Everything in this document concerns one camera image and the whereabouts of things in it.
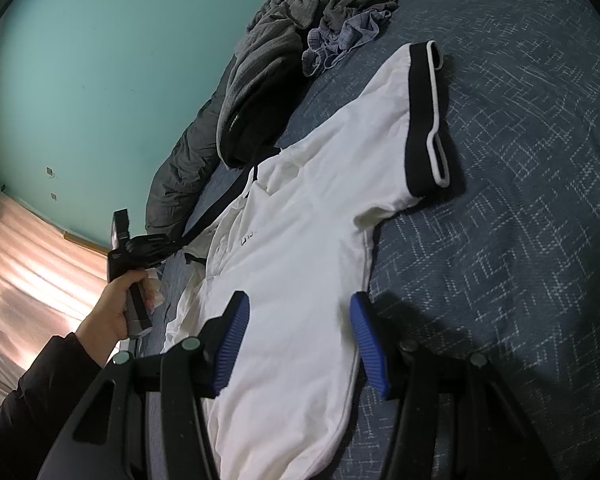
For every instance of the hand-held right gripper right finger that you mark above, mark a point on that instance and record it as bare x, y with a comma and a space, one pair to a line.
370, 345

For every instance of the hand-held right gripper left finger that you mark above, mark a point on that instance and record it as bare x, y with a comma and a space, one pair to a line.
232, 345

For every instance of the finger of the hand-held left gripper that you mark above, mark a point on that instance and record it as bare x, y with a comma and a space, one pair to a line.
160, 247

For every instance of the white polo shirt black trim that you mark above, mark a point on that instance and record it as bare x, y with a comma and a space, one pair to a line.
300, 240

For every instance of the person's left hand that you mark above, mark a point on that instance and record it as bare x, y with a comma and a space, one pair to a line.
105, 320

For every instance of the dark grey rolled duvet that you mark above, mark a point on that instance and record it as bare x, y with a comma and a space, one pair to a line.
180, 180

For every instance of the pink curtain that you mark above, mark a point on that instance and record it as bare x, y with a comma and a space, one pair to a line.
30, 270

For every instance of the black garment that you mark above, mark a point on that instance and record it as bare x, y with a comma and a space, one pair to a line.
245, 145

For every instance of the blue patterned bedspread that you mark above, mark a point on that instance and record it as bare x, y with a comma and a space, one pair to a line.
505, 210

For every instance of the grey sweatshirt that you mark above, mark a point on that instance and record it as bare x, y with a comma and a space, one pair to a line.
265, 60

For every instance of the blue checked boxer shorts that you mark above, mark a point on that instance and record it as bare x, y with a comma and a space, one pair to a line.
345, 35

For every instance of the dark grey t-shirt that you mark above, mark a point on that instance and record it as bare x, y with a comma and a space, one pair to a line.
360, 2

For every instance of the wooden window frame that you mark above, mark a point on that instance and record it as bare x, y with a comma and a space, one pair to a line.
85, 242

